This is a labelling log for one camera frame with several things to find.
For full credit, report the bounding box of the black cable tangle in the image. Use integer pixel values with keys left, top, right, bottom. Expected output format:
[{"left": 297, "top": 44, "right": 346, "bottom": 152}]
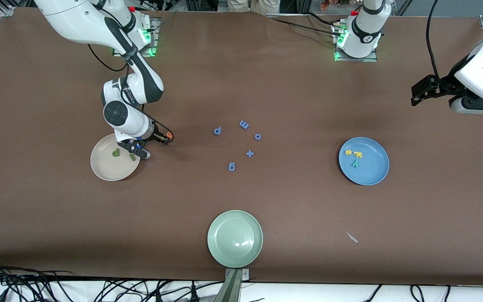
[{"left": 0, "top": 258, "right": 225, "bottom": 302}]

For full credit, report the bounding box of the black base power cable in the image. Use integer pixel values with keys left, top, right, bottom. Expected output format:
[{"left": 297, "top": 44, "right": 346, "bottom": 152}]
[{"left": 267, "top": 13, "right": 340, "bottom": 38}]

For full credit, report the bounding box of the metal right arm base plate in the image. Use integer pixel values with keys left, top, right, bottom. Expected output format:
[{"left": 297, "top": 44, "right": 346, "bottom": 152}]
[{"left": 112, "top": 17, "right": 159, "bottom": 57}]

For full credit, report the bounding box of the blue round plate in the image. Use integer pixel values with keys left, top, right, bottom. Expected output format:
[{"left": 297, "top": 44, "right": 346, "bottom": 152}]
[{"left": 338, "top": 137, "right": 390, "bottom": 186}]

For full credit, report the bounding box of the pale green round plate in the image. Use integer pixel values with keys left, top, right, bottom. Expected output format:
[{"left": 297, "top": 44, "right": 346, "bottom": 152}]
[{"left": 207, "top": 210, "right": 264, "bottom": 268}]

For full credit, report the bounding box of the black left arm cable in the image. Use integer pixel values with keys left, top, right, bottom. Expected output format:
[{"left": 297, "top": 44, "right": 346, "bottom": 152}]
[{"left": 426, "top": 0, "right": 441, "bottom": 79}]

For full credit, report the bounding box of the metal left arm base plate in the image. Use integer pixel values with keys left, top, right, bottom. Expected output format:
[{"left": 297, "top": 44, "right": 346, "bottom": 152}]
[{"left": 334, "top": 21, "right": 378, "bottom": 62}]

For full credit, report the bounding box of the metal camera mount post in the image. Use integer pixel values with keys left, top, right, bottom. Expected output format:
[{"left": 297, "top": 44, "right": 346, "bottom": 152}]
[{"left": 214, "top": 268, "right": 250, "bottom": 302}]

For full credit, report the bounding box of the beige round plate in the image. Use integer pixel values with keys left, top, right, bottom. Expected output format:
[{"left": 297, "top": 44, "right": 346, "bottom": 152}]
[{"left": 90, "top": 133, "right": 141, "bottom": 182}]

